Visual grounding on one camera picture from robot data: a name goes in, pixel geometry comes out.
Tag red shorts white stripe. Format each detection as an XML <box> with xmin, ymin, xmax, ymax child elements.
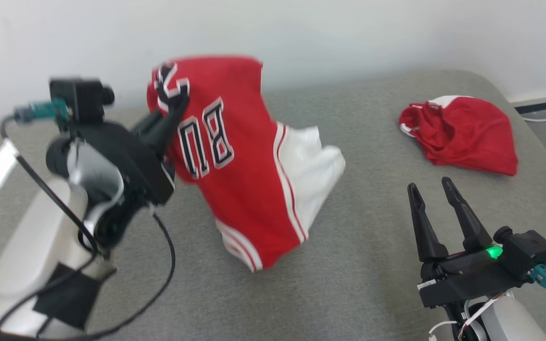
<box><xmin>399</xmin><ymin>95</ymin><xmax>519</xmax><ymax>177</ymax></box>

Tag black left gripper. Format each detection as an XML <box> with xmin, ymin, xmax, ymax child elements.
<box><xmin>72</xmin><ymin>94</ymin><xmax>191</xmax><ymax>205</ymax></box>

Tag grey fabric sofa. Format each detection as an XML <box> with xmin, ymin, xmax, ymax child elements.
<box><xmin>0</xmin><ymin>70</ymin><xmax>546</xmax><ymax>341</ymax></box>

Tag white red wire bundle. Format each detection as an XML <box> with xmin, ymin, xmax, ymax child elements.
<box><xmin>427</xmin><ymin>291</ymin><xmax>515</xmax><ymax>341</ymax></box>

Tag red Bulls jersey white sleeves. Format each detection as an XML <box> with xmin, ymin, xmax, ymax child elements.
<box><xmin>146</xmin><ymin>56</ymin><xmax>347</xmax><ymax>273</ymax></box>

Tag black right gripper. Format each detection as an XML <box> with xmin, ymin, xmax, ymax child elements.
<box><xmin>407</xmin><ymin>178</ymin><xmax>525</xmax><ymax>308</ymax></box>

